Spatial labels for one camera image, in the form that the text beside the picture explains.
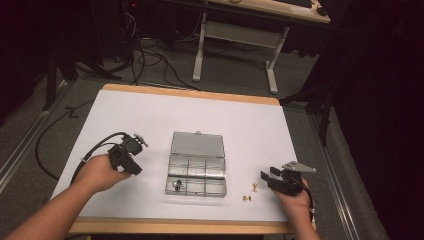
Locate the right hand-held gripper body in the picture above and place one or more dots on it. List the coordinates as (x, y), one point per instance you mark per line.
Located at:
(289, 183)

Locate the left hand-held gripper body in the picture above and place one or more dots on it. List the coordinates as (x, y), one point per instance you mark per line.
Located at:
(128, 148)

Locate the small brass fitting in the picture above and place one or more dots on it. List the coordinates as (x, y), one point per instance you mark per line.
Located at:
(247, 198)
(254, 187)

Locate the clear plastic compartment box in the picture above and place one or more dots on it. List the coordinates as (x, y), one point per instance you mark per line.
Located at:
(196, 166)

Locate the person's right hand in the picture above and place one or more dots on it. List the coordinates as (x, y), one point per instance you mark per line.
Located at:
(295, 201)

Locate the person's left hand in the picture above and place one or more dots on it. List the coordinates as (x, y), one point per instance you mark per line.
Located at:
(100, 175)

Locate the white paper sheet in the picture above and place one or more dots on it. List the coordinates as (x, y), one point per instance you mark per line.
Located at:
(160, 113)

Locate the dark metal stand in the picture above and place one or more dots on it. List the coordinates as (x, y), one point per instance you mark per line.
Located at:
(51, 80)
(320, 106)

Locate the wooden table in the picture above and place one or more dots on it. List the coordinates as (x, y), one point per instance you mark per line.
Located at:
(186, 94)

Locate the dark equipment with red light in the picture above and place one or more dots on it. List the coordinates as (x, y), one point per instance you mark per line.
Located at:
(111, 30)

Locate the desk with white legs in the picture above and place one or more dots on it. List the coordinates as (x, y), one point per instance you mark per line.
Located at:
(240, 33)

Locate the black computer mouse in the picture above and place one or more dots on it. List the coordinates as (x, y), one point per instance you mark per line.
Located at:
(322, 11)

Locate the black keyboard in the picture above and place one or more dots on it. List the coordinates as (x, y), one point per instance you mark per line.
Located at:
(295, 2)

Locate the metal floor rail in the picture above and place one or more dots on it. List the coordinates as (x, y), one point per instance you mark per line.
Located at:
(26, 140)
(335, 183)

